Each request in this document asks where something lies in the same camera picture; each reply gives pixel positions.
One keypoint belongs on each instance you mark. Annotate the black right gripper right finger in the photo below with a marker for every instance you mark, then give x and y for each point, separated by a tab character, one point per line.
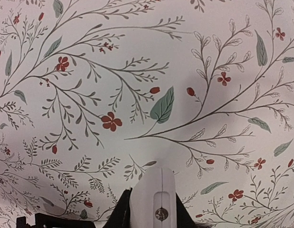
184	220

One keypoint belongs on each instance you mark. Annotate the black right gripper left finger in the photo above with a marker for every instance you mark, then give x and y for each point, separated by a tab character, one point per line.
120	216

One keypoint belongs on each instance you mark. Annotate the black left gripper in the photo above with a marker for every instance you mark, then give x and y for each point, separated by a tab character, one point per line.
46	221

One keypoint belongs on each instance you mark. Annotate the floral patterned table mat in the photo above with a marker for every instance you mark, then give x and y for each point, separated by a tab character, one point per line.
93	93

